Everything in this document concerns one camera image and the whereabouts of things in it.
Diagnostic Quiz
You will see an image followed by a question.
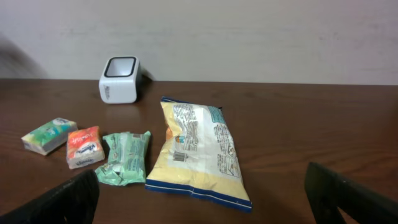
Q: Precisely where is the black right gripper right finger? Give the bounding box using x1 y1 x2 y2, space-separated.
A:
304 162 397 223

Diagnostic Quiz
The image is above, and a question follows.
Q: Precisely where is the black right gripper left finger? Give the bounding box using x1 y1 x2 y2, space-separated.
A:
1 170 100 224

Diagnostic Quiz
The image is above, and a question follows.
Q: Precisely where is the orange tissue pack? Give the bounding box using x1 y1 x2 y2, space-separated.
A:
66 126 105 169

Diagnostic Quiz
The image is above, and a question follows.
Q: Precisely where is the light teal wipes pack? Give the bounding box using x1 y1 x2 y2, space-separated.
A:
95 131 151 186

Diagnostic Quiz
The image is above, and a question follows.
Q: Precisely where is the green tissue pack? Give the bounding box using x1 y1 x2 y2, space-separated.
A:
21 118 78 156

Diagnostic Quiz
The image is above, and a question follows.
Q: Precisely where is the yellow blue snack bag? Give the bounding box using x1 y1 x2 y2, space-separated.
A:
145 97 252 212

